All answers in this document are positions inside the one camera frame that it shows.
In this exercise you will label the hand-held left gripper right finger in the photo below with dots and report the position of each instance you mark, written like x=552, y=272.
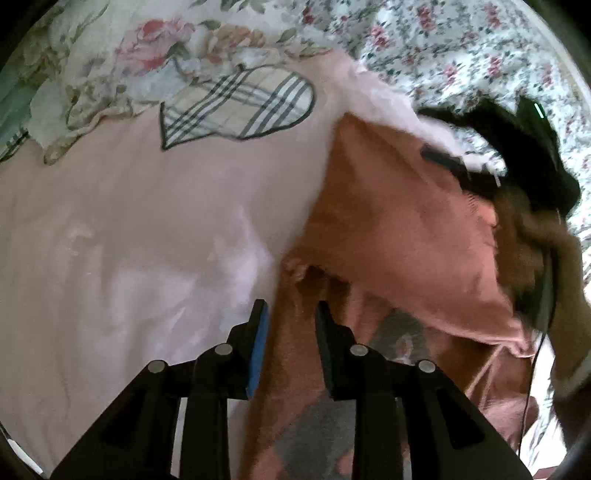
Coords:
x=326, y=350

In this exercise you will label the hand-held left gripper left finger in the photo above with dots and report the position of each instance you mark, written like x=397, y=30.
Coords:
x=257, y=350

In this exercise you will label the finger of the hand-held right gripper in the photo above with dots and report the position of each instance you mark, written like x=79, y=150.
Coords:
x=443, y=159

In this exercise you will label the orange shirt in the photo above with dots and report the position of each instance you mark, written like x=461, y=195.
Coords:
x=397, y=221

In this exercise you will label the person's right forearm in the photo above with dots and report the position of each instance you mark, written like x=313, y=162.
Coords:
x=570, y=314

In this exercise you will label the person's right hand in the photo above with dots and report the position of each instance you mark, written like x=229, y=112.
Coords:
x=521, y=240

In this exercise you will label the small floral print quilt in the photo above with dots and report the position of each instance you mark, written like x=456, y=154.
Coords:
x=452, y=50

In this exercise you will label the pink heart print bedsheet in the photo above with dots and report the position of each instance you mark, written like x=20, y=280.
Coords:
x=138, y=240

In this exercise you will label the large rose print pillow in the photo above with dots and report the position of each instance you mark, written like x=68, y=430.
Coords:
x=152, y=41

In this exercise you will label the teal floral cloth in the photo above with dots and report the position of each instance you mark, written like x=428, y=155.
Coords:
x=16, y=108

